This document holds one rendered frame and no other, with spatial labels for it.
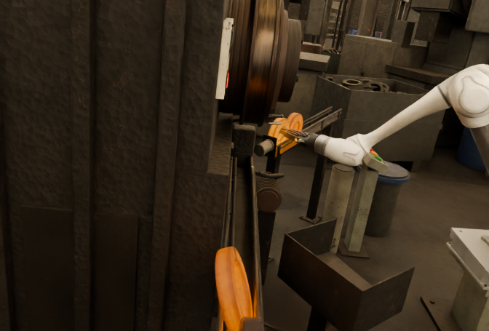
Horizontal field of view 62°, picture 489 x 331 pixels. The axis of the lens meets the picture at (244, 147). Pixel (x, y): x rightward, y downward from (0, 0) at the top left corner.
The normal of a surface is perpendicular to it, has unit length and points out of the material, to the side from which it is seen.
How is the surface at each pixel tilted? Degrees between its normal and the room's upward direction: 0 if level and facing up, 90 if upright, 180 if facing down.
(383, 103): 90
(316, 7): 90
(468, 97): 88
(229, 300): 65
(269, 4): 37
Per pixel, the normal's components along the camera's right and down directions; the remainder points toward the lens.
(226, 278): -0.23, -0.53
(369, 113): 0.27, 0.34
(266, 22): 0.07, -0.23
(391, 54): -0.93, 0.00
